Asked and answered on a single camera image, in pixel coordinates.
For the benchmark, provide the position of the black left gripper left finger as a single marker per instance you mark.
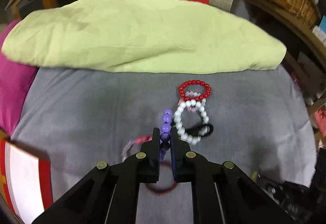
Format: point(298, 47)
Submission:
point(108, 194)

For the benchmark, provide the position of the magenta pillow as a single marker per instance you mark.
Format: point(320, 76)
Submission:
point(16, 80)

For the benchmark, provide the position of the light green blanket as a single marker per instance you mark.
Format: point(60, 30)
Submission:
point(147, 36)

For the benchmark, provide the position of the grey bed sheet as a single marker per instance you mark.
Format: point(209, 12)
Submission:
point(77, 118)

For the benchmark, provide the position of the dark red thin bangle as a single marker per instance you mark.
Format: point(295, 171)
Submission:
point(151, 186)

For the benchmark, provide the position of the red and white box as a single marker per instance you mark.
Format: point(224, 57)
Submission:
point(25, 182)

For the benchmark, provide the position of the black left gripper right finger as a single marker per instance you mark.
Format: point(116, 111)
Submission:
point(222, 193)

